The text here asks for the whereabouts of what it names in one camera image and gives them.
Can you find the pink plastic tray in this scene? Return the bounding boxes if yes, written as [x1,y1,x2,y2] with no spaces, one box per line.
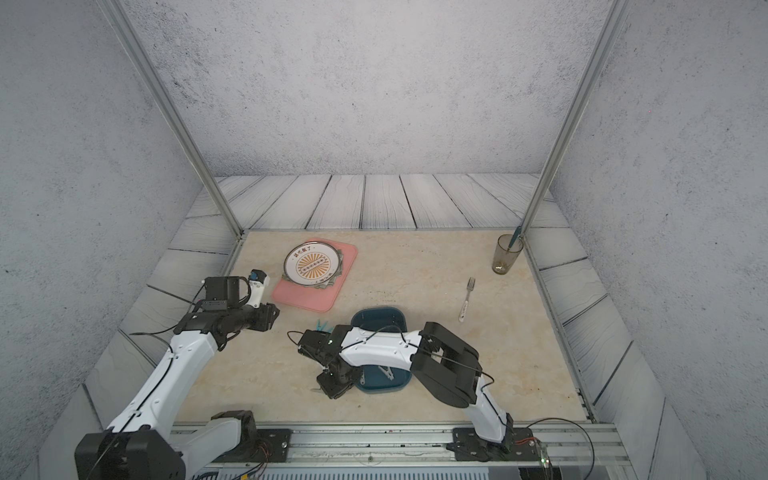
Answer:
[272,238,358,313]

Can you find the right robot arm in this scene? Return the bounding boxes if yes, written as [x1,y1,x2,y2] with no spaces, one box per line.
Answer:
[297,322,513,446]

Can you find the teal storage box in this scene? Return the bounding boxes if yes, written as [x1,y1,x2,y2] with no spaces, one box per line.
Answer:
[351,307,412,394]

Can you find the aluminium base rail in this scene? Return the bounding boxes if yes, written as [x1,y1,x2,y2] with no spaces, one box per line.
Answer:
[190,421,636,479]

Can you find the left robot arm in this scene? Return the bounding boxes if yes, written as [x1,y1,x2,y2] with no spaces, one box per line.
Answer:
[74,304,279,479]

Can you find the white plate orange sunburst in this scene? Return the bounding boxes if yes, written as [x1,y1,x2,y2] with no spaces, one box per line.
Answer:
[283,241,343,288]

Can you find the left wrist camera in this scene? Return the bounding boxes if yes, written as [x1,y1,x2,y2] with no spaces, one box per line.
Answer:
[200,269,270,311]

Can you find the metal fork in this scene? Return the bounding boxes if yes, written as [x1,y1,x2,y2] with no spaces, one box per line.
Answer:
[458,277,476,323]

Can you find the aluminium frame post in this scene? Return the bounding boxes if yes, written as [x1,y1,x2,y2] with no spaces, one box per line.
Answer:
[98,0,244,240]
[520,0,630,237]

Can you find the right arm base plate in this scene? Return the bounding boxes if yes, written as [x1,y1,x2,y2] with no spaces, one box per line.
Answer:
[446,427,541,462]

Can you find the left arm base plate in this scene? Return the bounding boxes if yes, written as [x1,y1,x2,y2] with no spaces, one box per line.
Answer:
[214,429,292,464]

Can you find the left aluminium frame post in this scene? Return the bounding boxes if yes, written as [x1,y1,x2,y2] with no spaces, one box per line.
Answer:
[98,0,244,240]

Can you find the right aluminium frame post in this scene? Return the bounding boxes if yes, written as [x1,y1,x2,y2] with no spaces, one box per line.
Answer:
[520,0,630,237]

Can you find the olive drinking glass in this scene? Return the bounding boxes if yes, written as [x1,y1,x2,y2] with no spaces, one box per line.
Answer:
[491,234,523,275]

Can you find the teal straw in glass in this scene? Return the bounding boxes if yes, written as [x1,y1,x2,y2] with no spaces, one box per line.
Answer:
[507,225,522,251]

